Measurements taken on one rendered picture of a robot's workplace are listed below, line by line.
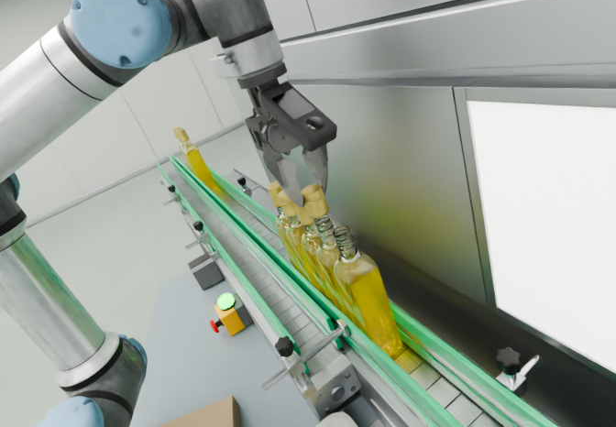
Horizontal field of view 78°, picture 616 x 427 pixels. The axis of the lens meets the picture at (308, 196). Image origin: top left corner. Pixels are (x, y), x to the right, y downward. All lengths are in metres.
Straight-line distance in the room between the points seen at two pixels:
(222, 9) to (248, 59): 0.06
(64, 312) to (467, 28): 0.71
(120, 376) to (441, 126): 0.68
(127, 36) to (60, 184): 6.25
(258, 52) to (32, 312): 0.53
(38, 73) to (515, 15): 0.43
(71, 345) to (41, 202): 5.96
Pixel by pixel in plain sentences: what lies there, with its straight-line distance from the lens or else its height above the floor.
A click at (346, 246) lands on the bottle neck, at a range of 0.57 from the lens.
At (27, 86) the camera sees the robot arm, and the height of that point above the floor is 1.47.
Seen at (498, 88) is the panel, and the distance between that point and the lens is 0.42.
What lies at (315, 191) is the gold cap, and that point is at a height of 1.20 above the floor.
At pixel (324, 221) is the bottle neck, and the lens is 0.61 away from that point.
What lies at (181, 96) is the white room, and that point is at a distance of 6.53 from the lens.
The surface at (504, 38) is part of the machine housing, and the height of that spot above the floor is 1.36.
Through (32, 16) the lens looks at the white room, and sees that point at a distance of 6.50.
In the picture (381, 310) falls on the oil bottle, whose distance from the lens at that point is 0.65.
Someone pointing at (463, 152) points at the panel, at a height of 1.24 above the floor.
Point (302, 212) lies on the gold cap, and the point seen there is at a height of 1.15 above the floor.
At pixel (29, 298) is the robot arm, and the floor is 1.20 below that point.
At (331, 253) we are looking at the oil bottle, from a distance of 0.63.
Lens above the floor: 1.45
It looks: 26 degrees down
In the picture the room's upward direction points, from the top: 21 degrees counter-clockwise
